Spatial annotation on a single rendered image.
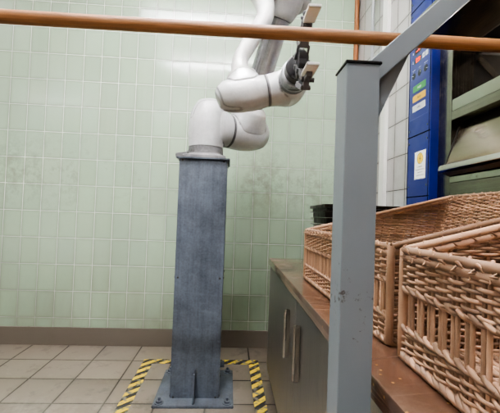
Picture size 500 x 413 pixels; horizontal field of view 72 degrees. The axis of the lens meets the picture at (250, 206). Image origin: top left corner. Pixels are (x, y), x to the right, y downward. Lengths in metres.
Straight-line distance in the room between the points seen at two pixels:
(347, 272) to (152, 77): 1.93
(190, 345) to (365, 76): 1.30
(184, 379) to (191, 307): 0.29
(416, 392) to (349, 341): 0.09
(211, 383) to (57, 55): 1.93
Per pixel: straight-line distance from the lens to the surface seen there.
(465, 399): 0.44
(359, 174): 0.42
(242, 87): 1.12
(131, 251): 2.10
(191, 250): 1.45
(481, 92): 1.27
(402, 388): 0.47
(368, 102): 0.44
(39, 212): 2.28
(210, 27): 0.87
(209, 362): 1.56
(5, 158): 2.40
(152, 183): 2.06
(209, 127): 1.51
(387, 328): 0.58
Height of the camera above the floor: 0.77
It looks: 1 degrees up
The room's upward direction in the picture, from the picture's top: 2 degrees clockwise
